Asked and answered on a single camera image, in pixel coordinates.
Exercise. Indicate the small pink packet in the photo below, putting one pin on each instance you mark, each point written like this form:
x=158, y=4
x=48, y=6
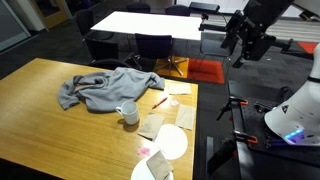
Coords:
x=174, y=103

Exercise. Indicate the grey hoodie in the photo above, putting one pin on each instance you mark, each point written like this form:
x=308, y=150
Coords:
x=110, y=88

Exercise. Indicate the grey metal post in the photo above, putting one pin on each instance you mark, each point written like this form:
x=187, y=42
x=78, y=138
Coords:
x=209, y=156

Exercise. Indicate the white plate holding napkin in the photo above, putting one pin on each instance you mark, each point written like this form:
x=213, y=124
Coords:
x=140, y=173

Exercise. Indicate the grey office chair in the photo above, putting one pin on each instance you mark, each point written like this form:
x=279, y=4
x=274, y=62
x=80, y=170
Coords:
x=213, y=48

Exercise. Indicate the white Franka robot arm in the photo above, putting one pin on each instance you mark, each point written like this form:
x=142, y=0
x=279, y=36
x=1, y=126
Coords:
x=300, y=110

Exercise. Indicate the white mug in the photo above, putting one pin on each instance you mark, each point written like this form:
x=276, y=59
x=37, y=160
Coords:
x=130, y=112

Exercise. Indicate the black office chair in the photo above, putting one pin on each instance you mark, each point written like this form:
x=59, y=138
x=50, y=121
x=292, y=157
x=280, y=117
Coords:
x=100, y=50
x=153, y=46
x=178, y=10
x=110, y=63
x=138, y=7
x=83, y=20

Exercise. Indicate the white meeting table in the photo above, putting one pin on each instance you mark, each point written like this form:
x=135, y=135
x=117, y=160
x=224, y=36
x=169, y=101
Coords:
x=230, y=5
x=150, y=25

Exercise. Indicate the black camera boom stand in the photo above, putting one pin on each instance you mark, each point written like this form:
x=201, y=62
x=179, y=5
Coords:
x=213, y=27

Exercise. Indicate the orange black bar clamp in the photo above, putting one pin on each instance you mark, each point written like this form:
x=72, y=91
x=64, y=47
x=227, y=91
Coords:
x=246, y=137
x=238, y=101

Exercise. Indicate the black flat box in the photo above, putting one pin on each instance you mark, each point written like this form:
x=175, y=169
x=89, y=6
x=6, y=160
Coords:
x=204, y=7

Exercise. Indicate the empty white plate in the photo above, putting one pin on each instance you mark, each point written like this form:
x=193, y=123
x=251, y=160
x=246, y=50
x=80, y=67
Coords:
x=171, y=141

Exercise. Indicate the brown paper napkin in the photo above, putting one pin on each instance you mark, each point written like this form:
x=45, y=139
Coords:
x=151, y=126
x=159, y=165
x=179, y=88
x=185, y=116

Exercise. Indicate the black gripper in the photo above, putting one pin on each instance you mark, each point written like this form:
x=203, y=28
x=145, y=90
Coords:
x=256, y=30

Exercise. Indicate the red pen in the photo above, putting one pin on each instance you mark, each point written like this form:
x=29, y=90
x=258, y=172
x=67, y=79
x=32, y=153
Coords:
x=160, y=102

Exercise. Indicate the wooden door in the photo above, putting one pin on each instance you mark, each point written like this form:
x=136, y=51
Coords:
x=53, y=20

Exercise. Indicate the small black bracket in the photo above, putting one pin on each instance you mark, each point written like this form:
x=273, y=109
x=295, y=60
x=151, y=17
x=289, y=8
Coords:
x=261, y=107

